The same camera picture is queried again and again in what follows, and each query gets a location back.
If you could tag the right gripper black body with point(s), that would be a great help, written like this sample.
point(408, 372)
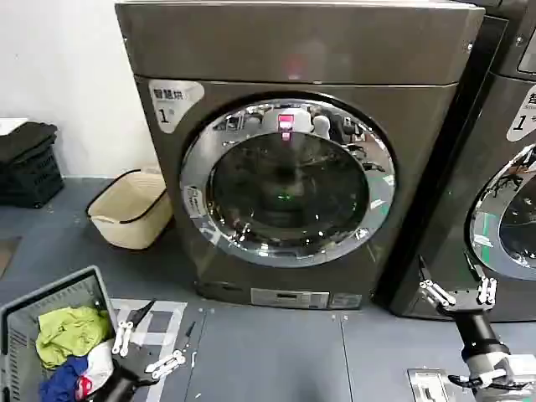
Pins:
point(475, 322)

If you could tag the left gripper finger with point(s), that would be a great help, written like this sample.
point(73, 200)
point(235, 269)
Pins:
point(165, 363)
point(122, 337)

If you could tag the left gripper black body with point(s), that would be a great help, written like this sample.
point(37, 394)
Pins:
point(130, 368)

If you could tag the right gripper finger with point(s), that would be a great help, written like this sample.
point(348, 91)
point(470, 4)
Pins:
point(486, 291)
point(437, 293)

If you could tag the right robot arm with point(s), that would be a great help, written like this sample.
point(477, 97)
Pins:
point(519, 368)

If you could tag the white garment with red print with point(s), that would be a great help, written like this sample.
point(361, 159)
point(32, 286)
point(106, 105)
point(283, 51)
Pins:
point(98, 360)

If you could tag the grey white patterned floor mat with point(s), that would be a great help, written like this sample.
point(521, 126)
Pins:
point(163, 322)

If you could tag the yellow-green garment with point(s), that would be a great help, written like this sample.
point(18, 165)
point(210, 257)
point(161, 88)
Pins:
point(71, 335)

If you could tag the blue garment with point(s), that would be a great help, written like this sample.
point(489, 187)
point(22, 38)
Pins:
point(63, 379)

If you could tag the steel floor socket plate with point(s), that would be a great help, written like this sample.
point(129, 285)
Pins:
point(429, 385)

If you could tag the round chrome-rimmed dryer door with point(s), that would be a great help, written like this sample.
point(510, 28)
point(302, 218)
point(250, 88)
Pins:
point(517, 218)

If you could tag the grey plastic laundry basket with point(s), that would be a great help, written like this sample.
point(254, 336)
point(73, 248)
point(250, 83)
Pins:
point(25, 305)

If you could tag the cream laundry basket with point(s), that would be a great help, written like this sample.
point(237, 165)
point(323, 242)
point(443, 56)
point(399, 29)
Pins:
point(134, 201)

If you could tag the grey dryer with black side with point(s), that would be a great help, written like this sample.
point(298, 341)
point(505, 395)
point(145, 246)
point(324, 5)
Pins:
point(481, 125)

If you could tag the black plastic crate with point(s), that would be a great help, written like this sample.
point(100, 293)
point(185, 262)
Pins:
point(29, 180)

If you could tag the round glass dryer door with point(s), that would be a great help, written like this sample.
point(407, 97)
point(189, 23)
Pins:
point(289, 184)

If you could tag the dark folded cloth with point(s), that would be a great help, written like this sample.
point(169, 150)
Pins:
point(25, 140)

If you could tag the grey front-load dryer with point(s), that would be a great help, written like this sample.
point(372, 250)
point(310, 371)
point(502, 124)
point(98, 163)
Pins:
point(197, 63)

